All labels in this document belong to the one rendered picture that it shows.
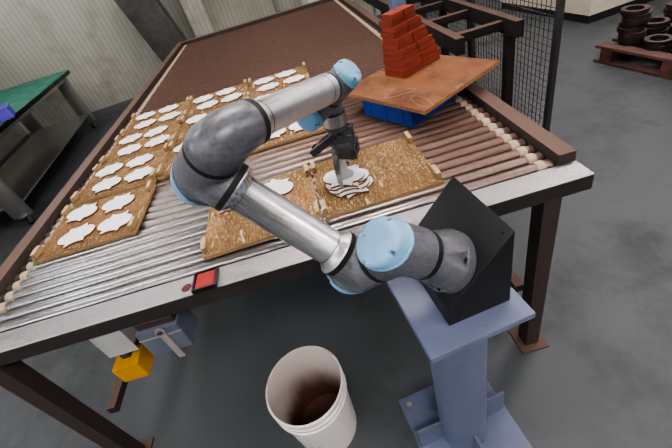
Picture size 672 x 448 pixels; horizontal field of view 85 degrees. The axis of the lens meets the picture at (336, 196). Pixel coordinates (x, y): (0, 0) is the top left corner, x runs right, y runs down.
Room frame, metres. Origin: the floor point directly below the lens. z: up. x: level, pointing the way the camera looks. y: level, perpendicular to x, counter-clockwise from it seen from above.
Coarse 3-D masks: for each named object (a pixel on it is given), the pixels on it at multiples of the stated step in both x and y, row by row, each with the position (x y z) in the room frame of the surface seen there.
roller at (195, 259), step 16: (512, 160) 0.95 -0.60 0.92; (528, 160) 0.93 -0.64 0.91; (464, 176) 0.95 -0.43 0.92; (480, 176) 0.93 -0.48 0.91; (432, 192) 0.93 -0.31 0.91; (368, 208) 0.94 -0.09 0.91; (272, 240) 0.93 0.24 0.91; (192, 256) 0.96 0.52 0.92; (144, 272) 0.95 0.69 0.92; (160, 272) 0.94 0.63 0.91; (96, 288) 0.95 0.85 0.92; (112, 288) 0.94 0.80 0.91; (32, 304) 0.96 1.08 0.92; (48, 304) 0.94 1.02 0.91; (0, 320) 0.94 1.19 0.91
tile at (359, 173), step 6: (348, 168) 1.11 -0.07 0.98; (354, 168) 1.10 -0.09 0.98; (360, 168) 1.09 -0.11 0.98; (330, 174) 1.11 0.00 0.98; (354, 174) 1.06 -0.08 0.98; (360, 174) 1.05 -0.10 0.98; (324, 180) 1.08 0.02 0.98; (330, 180) 1.07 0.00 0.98; (336, 180) 1.06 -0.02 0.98; (348, 180) 1.04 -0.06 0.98; (354, 180) 1.03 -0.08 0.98; (336, 186) 1.03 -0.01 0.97
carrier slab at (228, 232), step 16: (288, 176) 1.25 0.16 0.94; (304, 176) 1.21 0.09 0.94; (304, 192) 1.11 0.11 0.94; (304, 208) 1.01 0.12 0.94; (208, 224) 1.09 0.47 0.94; (224, 224) 1.06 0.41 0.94; (240, 224) 1.03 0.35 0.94; (208, 240) 1.00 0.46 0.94; (224, 240) 0.97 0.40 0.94; (240, 240) 0.95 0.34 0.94; (256, 240) 0.92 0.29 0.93; (208, 256) 0.92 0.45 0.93
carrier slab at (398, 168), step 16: (384, 144) 1.27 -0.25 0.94; (400, 144) 1.23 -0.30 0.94; (352, 160) 1.22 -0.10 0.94; (368, 160) 1.19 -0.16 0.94; (384, 160) 1.16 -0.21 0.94; (400, 160) 1.12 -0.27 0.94; (416, 160) 1.09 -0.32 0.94; (320, 176) 1.18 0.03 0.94; (384, 176) 1.06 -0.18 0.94; (400, 176) 1.03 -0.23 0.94; (416, 176) 1.00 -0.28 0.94; (432, 176) 0.98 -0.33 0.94; (320, 192) 1.08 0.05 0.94; (368, 192) 0.99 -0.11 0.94; (384, 192) 0.97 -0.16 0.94; (400, 192) 0.94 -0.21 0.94; (416, 192) 0.94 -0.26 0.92; (336, 208) 0.96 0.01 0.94; (352, 208) 0.94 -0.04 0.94
